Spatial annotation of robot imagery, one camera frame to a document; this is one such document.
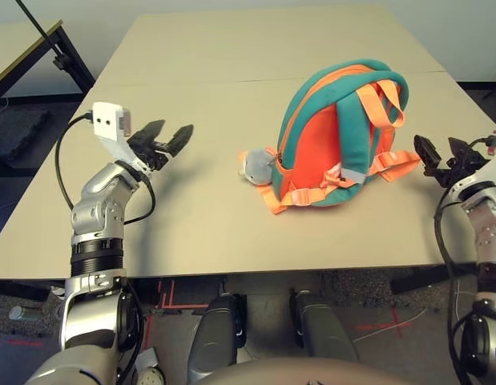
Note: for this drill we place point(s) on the grey paper sheet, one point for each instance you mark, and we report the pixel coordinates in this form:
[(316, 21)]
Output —
[(147, 355)]

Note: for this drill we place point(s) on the thin black rod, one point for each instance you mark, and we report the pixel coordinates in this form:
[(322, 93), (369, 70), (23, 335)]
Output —
[(35, 24)]

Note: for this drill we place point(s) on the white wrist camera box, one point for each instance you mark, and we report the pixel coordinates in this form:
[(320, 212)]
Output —
[(492, 170), (107, 120)]

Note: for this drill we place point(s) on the grey robot torso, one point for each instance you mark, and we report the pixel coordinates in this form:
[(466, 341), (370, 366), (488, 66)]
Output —
[(303, 375)]

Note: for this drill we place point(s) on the black foam floor mat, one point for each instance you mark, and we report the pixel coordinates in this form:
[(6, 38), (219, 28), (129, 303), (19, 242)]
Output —
[(15, 128)]

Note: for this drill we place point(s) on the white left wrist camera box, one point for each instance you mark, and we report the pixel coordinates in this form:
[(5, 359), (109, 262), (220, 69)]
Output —
[(107, 120)]

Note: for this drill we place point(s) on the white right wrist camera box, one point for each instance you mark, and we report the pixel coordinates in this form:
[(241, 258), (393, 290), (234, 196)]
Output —
[(492, 170)]

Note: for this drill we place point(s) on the orange teal child backpack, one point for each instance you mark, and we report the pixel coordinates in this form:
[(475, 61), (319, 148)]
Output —
[(323, 136)]

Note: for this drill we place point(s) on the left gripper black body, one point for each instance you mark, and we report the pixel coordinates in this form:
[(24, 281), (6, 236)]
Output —
[(153, 154)]

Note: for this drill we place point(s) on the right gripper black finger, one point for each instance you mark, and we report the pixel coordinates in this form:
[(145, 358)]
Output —
[(459, 149), (428, 156)]

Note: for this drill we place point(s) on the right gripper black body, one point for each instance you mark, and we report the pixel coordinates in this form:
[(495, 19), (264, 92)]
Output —
[(464, 166)]

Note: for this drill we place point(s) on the grey robot leg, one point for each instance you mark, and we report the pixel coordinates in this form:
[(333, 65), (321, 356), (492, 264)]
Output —
[(323, 329), (215, 333)]

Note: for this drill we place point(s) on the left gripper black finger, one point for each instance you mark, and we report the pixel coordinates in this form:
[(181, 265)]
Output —
[(181, 138), (151, 132)]

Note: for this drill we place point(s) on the silver metal cylinder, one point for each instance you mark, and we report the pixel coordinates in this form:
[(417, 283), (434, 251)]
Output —
[(19, 313)]

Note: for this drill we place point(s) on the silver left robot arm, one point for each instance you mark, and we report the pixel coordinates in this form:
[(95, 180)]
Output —
[(99, 192)]

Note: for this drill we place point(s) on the grey left robot leg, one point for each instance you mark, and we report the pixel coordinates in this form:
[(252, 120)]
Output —
[(215, 333)]

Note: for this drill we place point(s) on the red floor tape cross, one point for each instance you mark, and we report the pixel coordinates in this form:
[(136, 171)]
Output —
[(396, 331)]

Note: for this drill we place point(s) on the white perforated clog shoe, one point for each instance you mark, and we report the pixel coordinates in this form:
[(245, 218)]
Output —
[(149, 377)]

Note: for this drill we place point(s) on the grey right robot leg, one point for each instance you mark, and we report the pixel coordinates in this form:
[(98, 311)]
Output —
[(323, 329)]

